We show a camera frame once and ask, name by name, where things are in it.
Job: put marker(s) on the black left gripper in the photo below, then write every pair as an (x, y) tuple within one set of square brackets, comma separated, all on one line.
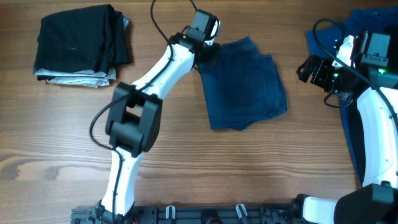
[(215, 50)]

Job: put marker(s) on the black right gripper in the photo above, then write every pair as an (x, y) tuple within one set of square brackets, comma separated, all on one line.
[(323, 65)]

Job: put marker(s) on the blue denim shorts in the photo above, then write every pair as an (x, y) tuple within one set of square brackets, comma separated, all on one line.
[(241, 86)]

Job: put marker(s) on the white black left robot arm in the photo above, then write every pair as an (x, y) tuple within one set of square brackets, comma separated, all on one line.
[(133, 121)]

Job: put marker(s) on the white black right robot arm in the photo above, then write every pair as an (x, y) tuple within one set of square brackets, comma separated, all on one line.
[(374, 203)]

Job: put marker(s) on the blue t-shirt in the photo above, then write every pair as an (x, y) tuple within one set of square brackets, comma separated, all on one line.
[(329, 40)]

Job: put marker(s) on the black folded garment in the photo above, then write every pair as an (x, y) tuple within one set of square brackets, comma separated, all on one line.
[(86, 41)]

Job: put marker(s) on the grey folded garment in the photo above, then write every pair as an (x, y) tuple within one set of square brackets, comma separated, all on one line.
[(91, 78)]

